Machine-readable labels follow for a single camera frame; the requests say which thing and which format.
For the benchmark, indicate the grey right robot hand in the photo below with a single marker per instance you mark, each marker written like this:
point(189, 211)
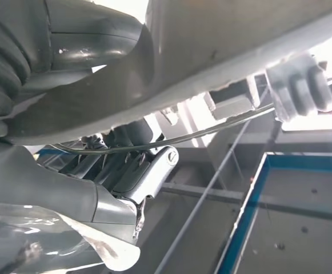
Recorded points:
point(68, 189)

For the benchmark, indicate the thin grey metal rod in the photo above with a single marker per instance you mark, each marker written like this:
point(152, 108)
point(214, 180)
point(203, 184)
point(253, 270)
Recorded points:
point(201, 200)

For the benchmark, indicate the blue-edged ceiling panel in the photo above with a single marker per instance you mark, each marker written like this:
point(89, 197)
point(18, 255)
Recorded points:
point(297, 211)

